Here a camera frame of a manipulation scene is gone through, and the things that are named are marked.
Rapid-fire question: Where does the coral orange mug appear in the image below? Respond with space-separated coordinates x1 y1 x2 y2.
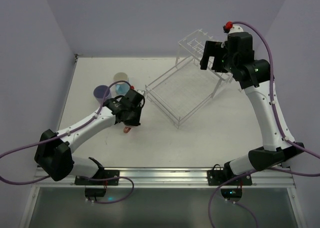
123 126 133 134

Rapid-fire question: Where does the light blue mug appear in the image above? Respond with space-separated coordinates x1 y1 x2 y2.
113 72 130 95

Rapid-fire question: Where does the lavender tall cup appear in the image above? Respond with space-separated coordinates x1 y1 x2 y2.
93 85 112 104

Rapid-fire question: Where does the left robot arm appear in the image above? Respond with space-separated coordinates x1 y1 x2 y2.
34 89 146 181

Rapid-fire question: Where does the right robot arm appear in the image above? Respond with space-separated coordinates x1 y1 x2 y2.
200 32 302 179

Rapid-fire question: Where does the clear acrylic dish rack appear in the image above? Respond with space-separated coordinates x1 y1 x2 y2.
145 29 242 130

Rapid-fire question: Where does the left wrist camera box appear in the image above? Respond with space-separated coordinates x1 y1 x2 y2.
136 89 146 96

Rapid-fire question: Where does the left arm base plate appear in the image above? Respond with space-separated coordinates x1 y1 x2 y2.
69 157 120 186

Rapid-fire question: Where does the aluminium mounting rail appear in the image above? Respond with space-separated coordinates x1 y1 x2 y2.
32 168 296 189

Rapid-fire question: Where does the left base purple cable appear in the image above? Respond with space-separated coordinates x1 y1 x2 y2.
84 175 136 205

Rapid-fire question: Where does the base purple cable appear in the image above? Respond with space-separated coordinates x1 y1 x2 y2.
84 175 136 205
208 173 259 228

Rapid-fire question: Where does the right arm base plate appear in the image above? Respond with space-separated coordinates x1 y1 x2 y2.
206 163 253 186

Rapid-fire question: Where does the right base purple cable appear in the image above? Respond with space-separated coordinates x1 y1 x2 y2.
208 173 259 228

